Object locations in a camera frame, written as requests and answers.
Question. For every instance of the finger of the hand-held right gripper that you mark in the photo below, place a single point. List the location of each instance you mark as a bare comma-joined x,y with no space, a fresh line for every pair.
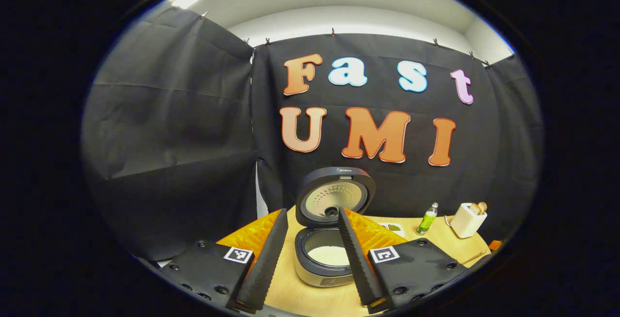
495,245

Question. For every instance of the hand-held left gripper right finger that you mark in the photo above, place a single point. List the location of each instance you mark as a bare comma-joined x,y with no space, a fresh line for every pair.
358,263

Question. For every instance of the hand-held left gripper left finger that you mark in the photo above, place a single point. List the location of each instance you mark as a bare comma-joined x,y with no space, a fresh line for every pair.
266,268

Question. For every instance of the white rice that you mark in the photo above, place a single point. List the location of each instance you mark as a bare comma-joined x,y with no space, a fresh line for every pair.
329,255

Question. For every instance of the dark grey rice cooker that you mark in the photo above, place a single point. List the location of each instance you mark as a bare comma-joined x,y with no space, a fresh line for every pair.
329,196

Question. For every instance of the white toaster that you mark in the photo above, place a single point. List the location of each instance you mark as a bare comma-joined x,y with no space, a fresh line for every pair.
465,222

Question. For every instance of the toast slice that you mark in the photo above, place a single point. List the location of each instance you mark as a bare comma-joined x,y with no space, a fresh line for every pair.
482,207
474,209

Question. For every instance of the white divided bean dish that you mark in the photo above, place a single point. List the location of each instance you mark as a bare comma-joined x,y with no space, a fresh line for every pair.
393,228

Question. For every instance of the green label bottle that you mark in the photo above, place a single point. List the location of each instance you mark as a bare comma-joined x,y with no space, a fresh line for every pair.
427,220

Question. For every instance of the black backdrop cloth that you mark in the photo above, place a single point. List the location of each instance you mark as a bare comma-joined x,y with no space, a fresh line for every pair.
193,137

